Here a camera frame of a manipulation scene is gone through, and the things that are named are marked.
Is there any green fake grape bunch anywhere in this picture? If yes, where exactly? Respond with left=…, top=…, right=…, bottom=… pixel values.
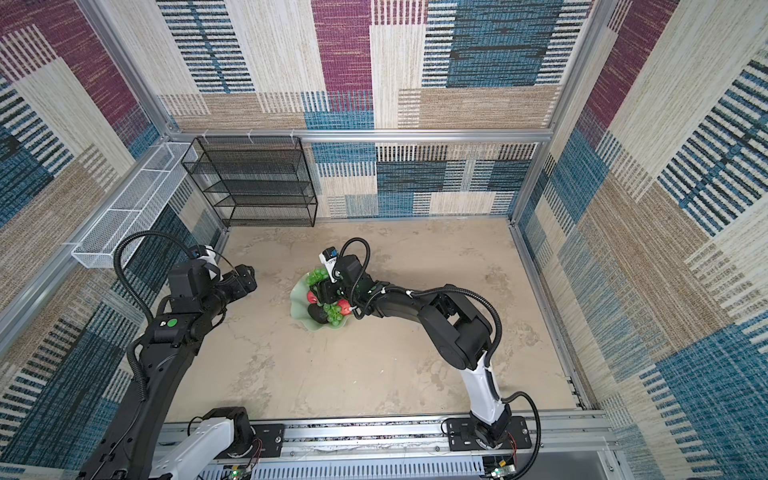
left=308, top=268, right=344, bottom=308

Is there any dark fake avocado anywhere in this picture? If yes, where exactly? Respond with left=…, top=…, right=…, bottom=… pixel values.
left=307, top=304, right=329, bottom=325

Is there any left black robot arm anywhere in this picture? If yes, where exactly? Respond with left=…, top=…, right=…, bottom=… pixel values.
left=78, top=245, right=257, bottom=479

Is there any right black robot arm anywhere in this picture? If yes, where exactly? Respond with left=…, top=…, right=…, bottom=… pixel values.
left=307, top=237, right=530, bottom=448

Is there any mint green wavy bowl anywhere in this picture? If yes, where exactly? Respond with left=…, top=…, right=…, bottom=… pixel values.
left=289, top=271, right=353, bottom=332

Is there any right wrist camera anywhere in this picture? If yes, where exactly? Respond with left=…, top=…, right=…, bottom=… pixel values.
left=319, top=246, right=338, bottom=270

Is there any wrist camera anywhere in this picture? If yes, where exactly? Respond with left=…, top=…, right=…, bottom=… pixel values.
left=319, top=246, right=338, bottom=270
left=190, top=245, right=219, bottom=268

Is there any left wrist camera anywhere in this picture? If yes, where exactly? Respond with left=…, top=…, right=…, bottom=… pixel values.
left=190, top=245, right=219, bottom=268

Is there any black wire shelf rack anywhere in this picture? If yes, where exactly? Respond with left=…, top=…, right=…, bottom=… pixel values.
left=181, top=136, right=318, bottom=227

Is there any white wire mesh basket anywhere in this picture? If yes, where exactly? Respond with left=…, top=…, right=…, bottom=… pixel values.
left=72, top=142, right=190, bottom=269

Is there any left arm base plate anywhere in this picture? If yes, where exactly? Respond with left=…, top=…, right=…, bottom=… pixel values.
left=243, top=423, right=286, bottom=460

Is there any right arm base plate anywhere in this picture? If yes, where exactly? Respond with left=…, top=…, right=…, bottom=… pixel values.
left=441, top=416, right=533, bottom=451

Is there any aluminium front rail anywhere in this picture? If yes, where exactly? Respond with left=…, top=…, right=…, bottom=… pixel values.
left=154, top=410, right=630, bottom=479

